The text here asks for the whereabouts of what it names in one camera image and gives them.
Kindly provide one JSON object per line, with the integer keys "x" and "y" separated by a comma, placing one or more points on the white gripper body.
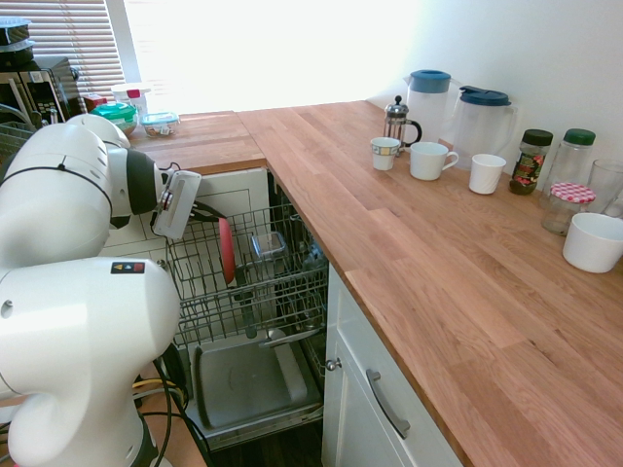
{"x": 180, "y": 204}

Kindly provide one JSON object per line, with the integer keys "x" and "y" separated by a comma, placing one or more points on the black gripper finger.
{"x": 211, "y": 209}
{"x": 204, "y": 216}

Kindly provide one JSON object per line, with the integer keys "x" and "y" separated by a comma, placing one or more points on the red plastic plate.
{"x": 227, "y": 253}

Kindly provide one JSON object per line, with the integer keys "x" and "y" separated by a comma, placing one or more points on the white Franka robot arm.
{"x": 73, "y": 316}

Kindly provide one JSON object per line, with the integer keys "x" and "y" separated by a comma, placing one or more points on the stainless dishwasher door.
{"x": 243, "y": 384}

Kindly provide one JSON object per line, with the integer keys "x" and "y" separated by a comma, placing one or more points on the small blue lidded container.
{"x": 159, "y": 124}

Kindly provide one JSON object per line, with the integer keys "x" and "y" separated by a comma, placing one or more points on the green lidded food bowl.
{"x": 117, "y": 114}

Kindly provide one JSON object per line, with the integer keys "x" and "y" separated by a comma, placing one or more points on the white container red clip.
{"x": 131, "y": 95}

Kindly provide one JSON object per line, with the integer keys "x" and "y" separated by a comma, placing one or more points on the small red box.
{"x": 94, "y": 102}

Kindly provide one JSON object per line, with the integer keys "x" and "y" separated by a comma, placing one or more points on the white plastic utensil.
{"x": 52, "y": 116}

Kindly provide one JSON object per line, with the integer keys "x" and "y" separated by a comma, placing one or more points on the black metal clamp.
{"x": 176, "y": 374}

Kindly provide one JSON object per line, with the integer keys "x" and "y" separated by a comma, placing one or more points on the grey plastic cutlery basket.
{"x": 12, "y": 136}

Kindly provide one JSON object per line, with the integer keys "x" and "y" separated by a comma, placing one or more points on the small patterned cup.
{"x": 385, "y": 154}

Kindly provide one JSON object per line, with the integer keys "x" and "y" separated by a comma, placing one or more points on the brown window blind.
{"x": 73, "y": 39}

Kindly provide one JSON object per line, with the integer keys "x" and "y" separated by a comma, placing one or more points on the glass French press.
{"x": 396, "y": 126}

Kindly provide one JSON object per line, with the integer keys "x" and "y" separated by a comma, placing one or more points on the black takeaway container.
{"x": 12, "y": 31}
{"x": 14, "y": 53}

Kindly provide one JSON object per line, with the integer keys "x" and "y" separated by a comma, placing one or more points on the wooden robot mounting board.
{"x": 182, "y": 447}

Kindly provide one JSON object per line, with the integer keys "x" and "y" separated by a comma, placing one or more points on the clear pitcher light blue lid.
{"x": 428, "y": 107}

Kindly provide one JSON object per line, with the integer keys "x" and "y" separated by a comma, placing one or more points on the clear pitcher dark blue lid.
{"x": 482, "y": 131}

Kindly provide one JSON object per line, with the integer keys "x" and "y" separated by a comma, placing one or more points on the black lidded spice jar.
{"x": 528, "y": 165}

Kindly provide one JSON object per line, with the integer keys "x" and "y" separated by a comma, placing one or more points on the red checkered lid jar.
{"x": 572, "y": 192}

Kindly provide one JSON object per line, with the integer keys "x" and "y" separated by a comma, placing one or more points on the green lidded clear jar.
{"x": 574, "y": 160}

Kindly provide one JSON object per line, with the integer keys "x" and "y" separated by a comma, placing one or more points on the white round bowl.
{"x": 594, "y": 243}

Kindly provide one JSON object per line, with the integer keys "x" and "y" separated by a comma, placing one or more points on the clear drinking glass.
{"x": 608, "y": 185}

